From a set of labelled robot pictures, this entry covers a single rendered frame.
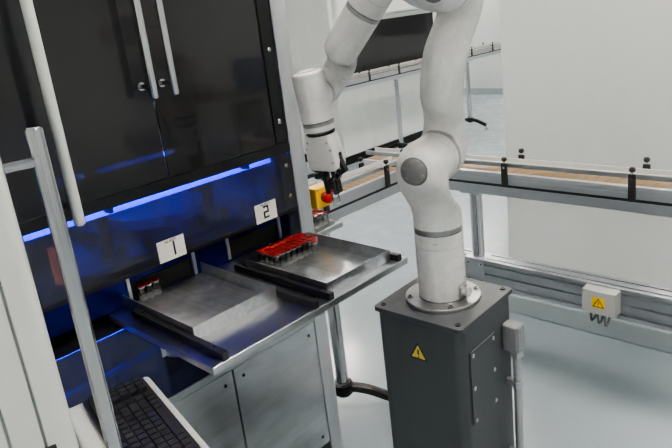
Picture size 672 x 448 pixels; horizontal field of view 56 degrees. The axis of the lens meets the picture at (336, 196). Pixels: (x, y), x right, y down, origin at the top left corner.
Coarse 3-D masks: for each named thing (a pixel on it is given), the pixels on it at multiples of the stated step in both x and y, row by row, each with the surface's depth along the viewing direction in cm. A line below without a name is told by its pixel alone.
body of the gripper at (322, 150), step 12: (336, 132) 163; (312, 144) 164; (324, 144) 162; (336, 144) 162; (312, 156) 166; (324, 156) 163; (336, 156) 162; (312, 168) 168; (324, 168) 165; (336, 168) 163
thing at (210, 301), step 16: (208, 272) 186; (224, 272) 180; (176, 288) 180; (192, 288) 178; (208, 288) 177; (224, 288) 176; (240, 288) 174; (256, 288) 171; (272, 288) 165; (128, 304) 170; (144, 304) 163; (160, 304) 170; (176, 304) 169; (192, 304) 168; (208, 304) 167; (224, 304) 166; (240, 304) 157; (256, 304) 161; (176, 320) 152; (192, 320) 159; (208, 320) 151; (224, 320) 154
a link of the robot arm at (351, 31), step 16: (352, 16) 144; (336, 32) 148; (352, 32) 146; (368, 32) 147; (336, 48) 149; (352, 48) 149; (336, 64) 161; (352, 64) 155; (336, 80) 165; (336, 96) 166
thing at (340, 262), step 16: (320, 240) 200; (336, 240) 195; (320, 256) 190; (336, 256) 189; (352, 256) 187; (368, 256) 186; (384, 256) 179; (272, 272) 179; (288, 272) 173; (304, 272) 180; (320, 272) 179; (336, 272) 177; (352, 272) 170; (368, 272) 175; (336, 288) 166
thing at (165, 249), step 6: (180, 234) 173; (168, 240) 170; (174, 240) 171; (180, 240) 173; (162, 246) 169; (168, 246) 170; (180, 246) 173; (162, 252) 169; (168, 252) 170; (180, 252) 173; (186, 252) 175; (162, 258) 169; (168, 258) 171; (174, 258) 172
